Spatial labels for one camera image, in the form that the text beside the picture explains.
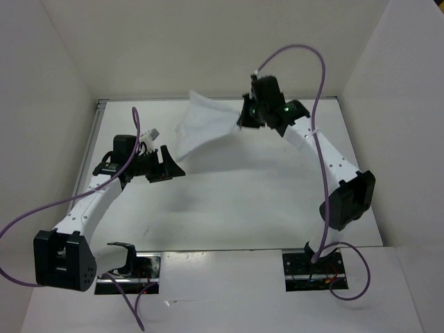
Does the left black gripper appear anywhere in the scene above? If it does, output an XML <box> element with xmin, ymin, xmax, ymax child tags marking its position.
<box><xmin>128</xmin><ymin>145</ymin><xmax>185</xmax><ymax>183</ymax></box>

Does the white skirt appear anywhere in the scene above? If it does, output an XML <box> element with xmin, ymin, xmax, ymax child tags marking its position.
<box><xmin>175</xmin><ymin>91</ymin><xmax>241</xmax><ymax>162</ymax></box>

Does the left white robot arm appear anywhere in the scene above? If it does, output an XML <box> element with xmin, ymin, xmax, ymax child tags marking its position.
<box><xmin>33</xmin><ymin>135</ymin><xmax>185</xmax><ymax>291</ymax></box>

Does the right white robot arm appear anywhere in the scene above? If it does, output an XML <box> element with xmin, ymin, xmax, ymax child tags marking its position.
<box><xmin>237</xmin><ymin>74</ymin><xmax>375</xmax><ymax>273</ymax></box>

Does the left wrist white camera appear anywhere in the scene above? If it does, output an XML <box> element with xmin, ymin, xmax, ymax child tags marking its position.
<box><xmin>139</xmin><ymin>128</ymin><xmax>160</xmax><ymax>151</ymax></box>

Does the wrist white camera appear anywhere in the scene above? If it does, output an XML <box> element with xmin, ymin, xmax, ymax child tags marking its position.
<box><xmin>139</xmin><ymin>128</ymin><xmax>160</xmax><ymax>151</ymax></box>
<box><xmin>250</xmin><ymin>69</ymin><xmax>260</xmax><ymax>82</ymax></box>

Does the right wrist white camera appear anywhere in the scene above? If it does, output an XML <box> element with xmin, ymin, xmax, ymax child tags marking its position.
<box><xmin>250</xmin><ymin>69</ymin><xmax>260</xmax><ymax>82</ymax></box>

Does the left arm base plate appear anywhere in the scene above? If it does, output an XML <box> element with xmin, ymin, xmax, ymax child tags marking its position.
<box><xmin>108</xmin><ymin>252</ymin><xmax>162</xmax><ymax>295</ymax></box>

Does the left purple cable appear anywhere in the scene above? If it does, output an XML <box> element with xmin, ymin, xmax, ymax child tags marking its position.
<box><xmin>0</xmin><ymin>105</ymin><xmax>146</xmax><ymax>330</ymax></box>

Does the purple cable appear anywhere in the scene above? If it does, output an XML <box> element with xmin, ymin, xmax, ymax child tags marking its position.
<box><xmin>0</xmin><ymin>105</ymin><xmax>146</xmax><ymax>330</ymax></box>
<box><xmin>256</xmin><ymin>44</ymin><xmax>372</xmax><ymax>301</ymax></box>

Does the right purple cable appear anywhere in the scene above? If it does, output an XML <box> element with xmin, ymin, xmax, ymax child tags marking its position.
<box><xmin>256</xmin><ymin>44</ymin><xmax>372</xmax><ymax>301</ymax></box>

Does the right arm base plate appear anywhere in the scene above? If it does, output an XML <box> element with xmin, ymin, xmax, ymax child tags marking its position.
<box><xmin>282</xmin><ymin>249</ymin><xmax>348</xmax><ymax>292</ymax></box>

